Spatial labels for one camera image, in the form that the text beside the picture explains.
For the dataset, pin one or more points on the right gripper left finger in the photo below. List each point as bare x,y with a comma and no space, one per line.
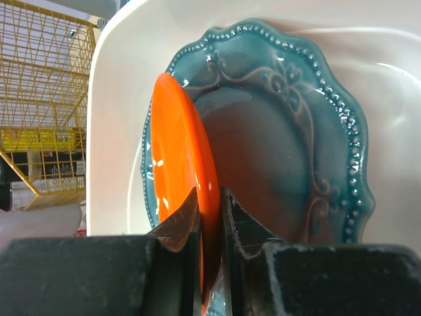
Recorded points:
153,274

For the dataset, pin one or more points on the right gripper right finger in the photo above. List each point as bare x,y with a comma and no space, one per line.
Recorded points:
263,275

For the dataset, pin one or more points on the orange plate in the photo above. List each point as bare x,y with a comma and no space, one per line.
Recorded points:
182,160

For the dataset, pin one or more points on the teal scalloped plate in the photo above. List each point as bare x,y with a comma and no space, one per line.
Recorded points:
287,138

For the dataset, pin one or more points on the black lid shaker jar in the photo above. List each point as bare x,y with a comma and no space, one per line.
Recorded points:
5,197

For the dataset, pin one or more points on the small black cap spice jar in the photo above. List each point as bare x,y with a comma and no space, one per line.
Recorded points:
37,165

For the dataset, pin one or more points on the pink trash basket with bag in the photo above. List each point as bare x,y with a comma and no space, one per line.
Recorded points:
60,221

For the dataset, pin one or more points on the small yellow label bottle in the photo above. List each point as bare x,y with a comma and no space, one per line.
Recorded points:
42,139

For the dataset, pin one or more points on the white rectangular baking dish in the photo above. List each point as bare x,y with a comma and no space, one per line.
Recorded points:
373,48

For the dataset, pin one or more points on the gold wire basket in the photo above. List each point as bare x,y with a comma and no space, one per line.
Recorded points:
45,64

